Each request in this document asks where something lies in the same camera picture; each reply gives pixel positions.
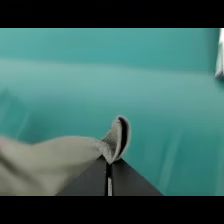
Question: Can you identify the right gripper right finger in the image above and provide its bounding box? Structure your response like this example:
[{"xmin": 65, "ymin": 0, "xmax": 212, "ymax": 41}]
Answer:
[{"xmin": 111, "ymin": 157, "xmax": 164, "ymax": 197}]

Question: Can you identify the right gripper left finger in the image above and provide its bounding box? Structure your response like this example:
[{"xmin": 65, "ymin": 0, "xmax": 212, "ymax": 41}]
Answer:
[{"xmin": 55, "ymin": 155, "xmax": 108, "ymax": 197}]

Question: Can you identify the grey garment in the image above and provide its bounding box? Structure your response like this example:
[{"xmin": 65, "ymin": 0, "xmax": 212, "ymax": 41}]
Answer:
[{"xmin": 0, "ymin": 115, "xmax": 133, "ymax": 197}]

